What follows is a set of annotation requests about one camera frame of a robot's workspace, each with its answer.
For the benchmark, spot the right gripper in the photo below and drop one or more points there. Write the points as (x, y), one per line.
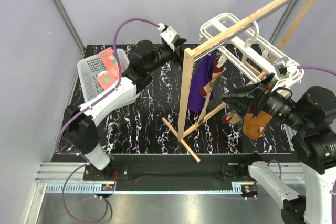
(240, 100)

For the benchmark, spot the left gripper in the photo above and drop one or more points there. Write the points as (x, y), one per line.
(178, 43)

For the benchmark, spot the striped beige sock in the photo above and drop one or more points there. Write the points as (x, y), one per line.
(231, 118)
(207, 89)

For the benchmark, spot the white clip hanger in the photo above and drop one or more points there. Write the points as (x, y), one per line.
(258, 54)

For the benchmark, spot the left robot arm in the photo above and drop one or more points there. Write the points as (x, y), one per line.
(80, 123)

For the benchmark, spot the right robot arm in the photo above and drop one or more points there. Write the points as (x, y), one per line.
(314, 143)

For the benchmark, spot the purple sock pair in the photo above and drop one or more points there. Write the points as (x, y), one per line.
(200, 78)

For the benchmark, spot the orange sock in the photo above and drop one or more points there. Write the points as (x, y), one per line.
(254, 126)

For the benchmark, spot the pink dotted sock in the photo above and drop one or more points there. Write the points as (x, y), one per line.
(109, 61)
(107, 78)

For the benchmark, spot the white plastic basket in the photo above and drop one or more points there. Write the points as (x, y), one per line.
(94, 95)

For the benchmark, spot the wooden clothes rack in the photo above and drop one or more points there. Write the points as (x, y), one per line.
(214, 33)

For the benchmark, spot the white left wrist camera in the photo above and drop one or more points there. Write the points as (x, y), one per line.
(169, 35)

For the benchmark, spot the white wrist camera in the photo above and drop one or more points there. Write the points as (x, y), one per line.
(287, 72)
(169, 35)

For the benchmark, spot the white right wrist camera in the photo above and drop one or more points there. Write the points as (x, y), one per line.
(287, 72)

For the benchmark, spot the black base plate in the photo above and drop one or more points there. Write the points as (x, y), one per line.
(173, 173)

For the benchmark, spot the aluminium rail frame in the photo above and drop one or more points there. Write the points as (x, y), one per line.
(62, 196)

